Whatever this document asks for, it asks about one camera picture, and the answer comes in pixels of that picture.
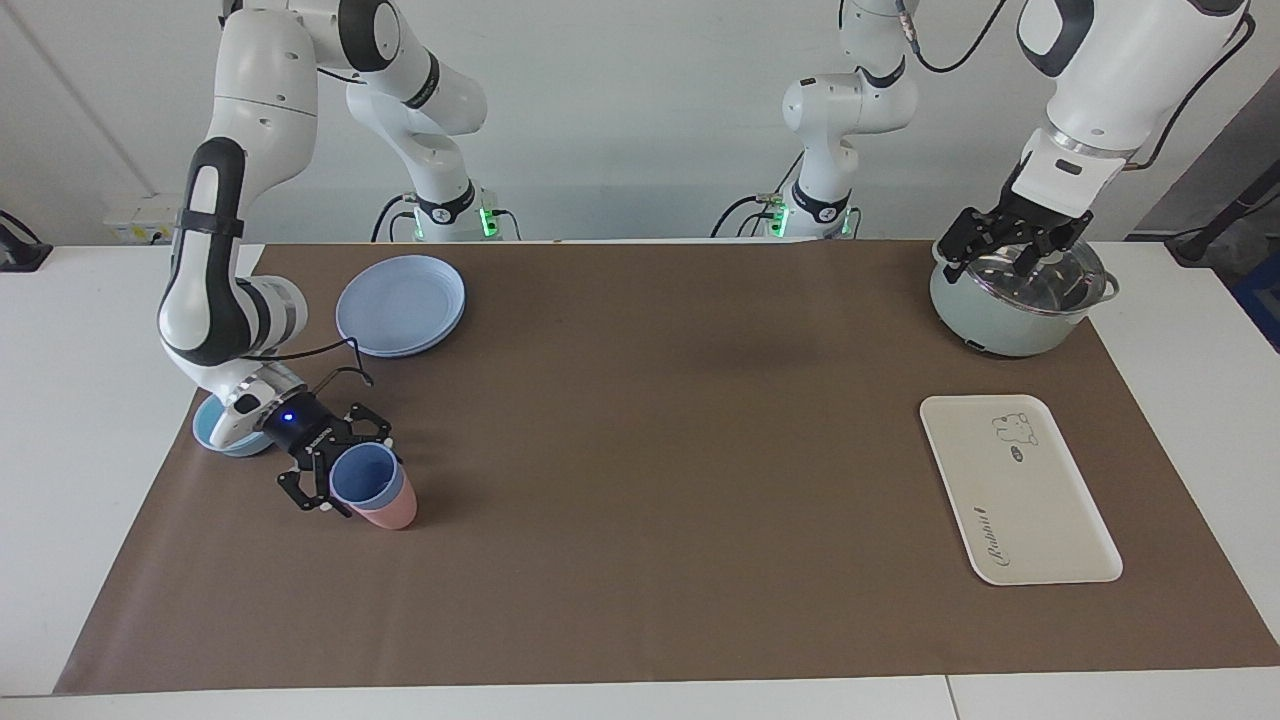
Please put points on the brown table mat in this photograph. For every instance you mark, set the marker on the brown table mat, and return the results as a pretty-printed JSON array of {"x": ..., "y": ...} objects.
[{"x": 650, "y": 500}]

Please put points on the black stand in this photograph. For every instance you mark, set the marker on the black stand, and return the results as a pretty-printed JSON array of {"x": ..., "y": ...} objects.
[{"x": 1215, "y": 220}]

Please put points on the mint pot with glass lid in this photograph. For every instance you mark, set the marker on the mint pot with glass lid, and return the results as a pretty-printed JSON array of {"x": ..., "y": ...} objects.
[{"x": 990, "y": 320}]

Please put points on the blue plastic cup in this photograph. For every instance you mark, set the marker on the blue plastic cup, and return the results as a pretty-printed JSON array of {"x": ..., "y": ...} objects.
[{"x": 362, "y": 478}]

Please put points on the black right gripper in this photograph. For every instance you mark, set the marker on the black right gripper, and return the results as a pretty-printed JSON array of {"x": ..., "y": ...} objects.
[{"x": 300, "y": 430}]

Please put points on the black clamp object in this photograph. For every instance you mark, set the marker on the black clamp object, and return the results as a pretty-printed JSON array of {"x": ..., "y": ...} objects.
[{"x": 20, "y": 250}]

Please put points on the white wall socket box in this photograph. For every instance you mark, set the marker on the white wall socket box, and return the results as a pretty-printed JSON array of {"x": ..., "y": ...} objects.
[{"x": 140, "y": 220}]

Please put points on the pale blue plate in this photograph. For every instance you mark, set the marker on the pale blue plate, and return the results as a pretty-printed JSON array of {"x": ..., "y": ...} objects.
[{"x": 400, "y": 305}]

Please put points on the light blue bowl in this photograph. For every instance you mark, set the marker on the light blue bowl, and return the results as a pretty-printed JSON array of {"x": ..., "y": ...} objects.
[{"x": 212, "y": 432}]

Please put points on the pink plastic cup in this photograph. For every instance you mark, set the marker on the pink plastic cup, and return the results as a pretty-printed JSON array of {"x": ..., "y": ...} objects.
[{"x": 395, "y": 512}]

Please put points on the cream rabbit print tray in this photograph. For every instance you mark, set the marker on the cream rabbit print tray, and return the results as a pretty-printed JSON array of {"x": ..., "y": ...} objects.
[{"x": 1020, "y": 490}]

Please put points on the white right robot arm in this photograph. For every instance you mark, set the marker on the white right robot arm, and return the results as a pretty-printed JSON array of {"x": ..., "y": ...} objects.
[{"x": 265, "y": 100}]

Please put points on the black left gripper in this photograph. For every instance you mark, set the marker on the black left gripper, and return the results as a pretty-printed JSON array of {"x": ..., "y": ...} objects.
[{"x": 1045, "y": 225}]

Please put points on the blue crate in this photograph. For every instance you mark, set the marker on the blue crate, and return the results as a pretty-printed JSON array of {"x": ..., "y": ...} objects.
[{"x": 1262, "y": 300}]

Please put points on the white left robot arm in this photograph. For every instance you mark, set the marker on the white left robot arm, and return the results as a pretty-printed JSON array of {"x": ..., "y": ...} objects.
[{"x": 1120, "y": 80}]

